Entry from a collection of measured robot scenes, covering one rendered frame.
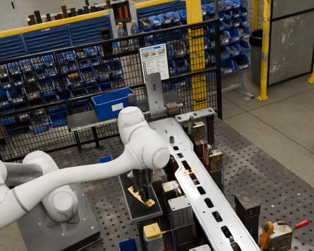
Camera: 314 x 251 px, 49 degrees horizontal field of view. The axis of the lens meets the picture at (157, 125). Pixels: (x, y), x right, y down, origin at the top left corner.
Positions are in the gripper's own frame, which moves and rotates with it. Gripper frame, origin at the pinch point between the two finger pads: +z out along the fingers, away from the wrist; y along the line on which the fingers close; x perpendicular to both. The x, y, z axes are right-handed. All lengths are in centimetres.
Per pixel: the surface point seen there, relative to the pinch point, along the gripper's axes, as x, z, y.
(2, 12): 696, 24, 160
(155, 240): -14.9, 10.9, -8.0
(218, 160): 15, 25, 63
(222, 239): -26.0, 24.4, 19.3
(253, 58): 193, 87, 338
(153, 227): -11.0, 8.2, -5.6
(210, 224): -16.1, 24.4, 22.0
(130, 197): 10.5, 8.2, -1.5
